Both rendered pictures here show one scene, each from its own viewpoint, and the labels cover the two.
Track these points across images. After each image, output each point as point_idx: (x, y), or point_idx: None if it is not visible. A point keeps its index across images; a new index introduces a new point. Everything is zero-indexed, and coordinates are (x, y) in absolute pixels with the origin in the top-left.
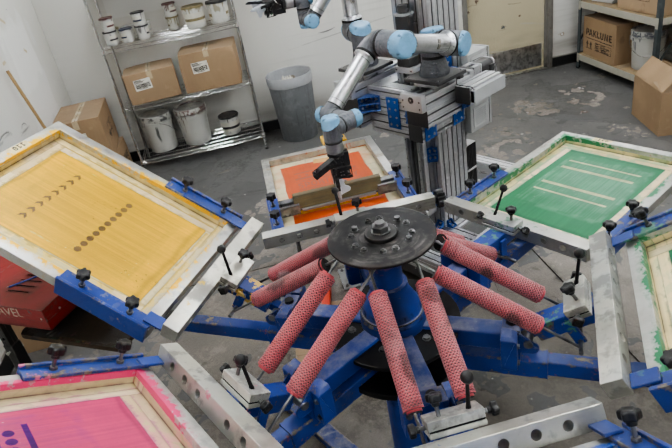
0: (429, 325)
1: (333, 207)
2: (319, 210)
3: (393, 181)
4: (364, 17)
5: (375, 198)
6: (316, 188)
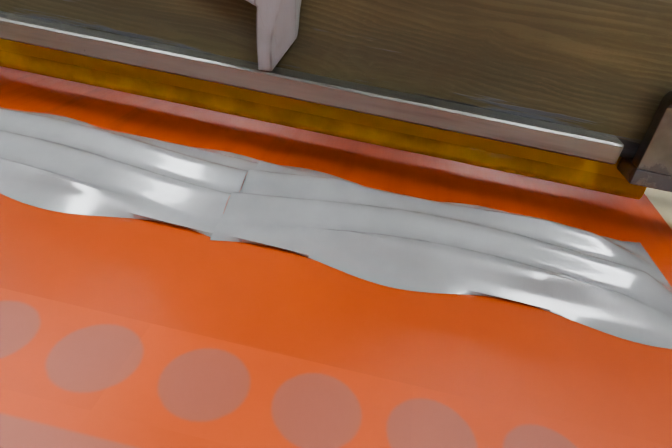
0: None
1: (335, 144)
2: (446, 169)
3: None
4: None
5: (32, 73)
6: None
